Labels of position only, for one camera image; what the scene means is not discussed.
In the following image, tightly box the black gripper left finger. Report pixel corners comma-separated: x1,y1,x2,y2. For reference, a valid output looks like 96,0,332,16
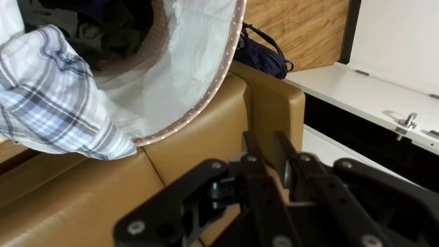
113,130,301,247

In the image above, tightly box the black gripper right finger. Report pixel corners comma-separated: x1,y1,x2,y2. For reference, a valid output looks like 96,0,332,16
273,130,439,247

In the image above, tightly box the grey plaid shirt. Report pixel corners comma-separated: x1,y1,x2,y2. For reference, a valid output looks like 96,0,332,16
0,0,140,162

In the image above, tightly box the pink polka dot laundry bag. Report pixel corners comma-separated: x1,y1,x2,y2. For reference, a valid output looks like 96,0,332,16
0,0,250,148

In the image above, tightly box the black clothes pile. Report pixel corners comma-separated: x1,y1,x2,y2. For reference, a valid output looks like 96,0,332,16
18,0,157,73

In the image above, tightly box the tan leather armchair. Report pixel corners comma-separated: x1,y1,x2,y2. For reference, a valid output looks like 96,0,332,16
0,60,306,247

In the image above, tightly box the white room door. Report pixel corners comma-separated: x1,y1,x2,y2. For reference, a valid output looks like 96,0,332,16
286,60,439,156

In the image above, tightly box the silver door lever handle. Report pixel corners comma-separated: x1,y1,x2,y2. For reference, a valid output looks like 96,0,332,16
383,108,420,143

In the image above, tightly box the dark navy strapped bag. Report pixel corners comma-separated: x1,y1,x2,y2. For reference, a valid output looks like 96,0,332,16
234,20,295,79

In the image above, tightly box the black vertical wall strip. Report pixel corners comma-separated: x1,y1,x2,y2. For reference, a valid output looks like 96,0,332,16
336,0,364,66

